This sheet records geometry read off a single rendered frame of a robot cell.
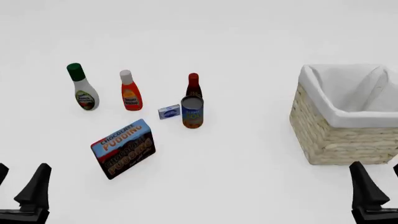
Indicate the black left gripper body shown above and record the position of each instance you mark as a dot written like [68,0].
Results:
[25,217]

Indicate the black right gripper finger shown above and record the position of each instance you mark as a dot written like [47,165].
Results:
[395,170]
[365,189]

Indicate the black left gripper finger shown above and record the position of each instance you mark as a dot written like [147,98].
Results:
[2,171]
[35,189]

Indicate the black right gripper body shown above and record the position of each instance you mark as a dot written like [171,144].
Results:
[376,217]

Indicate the woven basket with white lining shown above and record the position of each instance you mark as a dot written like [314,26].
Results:
[348,135]

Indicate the chocolate pudding box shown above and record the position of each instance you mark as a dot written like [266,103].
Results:
[124,149]

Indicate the white bottle with green cap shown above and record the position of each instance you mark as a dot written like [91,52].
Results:
[84,91]

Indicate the orange bottle with white cap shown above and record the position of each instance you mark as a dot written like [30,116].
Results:
[132,95]

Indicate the small blue and white box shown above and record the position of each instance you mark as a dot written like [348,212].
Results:
[169,112]

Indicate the blue soup tin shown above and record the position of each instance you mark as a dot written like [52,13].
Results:
[192,114]

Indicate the dark bottle with red cap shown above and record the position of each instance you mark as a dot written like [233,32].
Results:
[193,86]

